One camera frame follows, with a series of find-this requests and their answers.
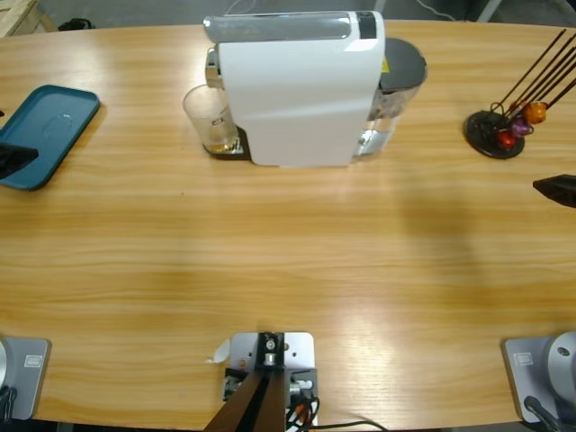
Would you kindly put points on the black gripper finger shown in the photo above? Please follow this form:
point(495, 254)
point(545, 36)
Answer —
point(560, 191)
point(15, 159)

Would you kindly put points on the clear drinking glass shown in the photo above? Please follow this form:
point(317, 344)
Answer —
point(204, 112)

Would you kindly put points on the red coffee capsule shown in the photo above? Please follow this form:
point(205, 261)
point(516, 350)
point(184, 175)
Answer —
point(507, 140)

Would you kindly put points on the copper orange coffee capsule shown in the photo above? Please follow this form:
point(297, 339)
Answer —
point(536, 113)

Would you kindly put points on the white capsule coffee machine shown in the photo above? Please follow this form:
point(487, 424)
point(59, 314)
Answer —
point(297, 99)

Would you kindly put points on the teal plastic tray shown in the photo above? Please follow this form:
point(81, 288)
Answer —
point(49, 126)

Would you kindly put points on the black capsule holder with rods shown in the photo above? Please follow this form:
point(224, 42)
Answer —
point(486, 130)

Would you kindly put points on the wooden pallet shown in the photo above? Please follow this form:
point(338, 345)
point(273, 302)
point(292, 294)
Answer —
point(18, 15)

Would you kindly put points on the black floor object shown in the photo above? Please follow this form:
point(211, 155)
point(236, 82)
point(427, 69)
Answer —
point(76, 23)

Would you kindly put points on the white tape piece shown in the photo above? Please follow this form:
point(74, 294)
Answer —
point(220, 353)

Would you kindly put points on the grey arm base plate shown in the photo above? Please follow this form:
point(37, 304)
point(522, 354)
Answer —
point(522, 373)
point(27, 373)

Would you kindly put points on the white metal frame leg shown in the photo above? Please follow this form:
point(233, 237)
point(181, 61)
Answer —
point(490, 10)

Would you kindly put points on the white camera mount dark post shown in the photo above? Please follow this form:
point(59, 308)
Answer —
point(297, 346)

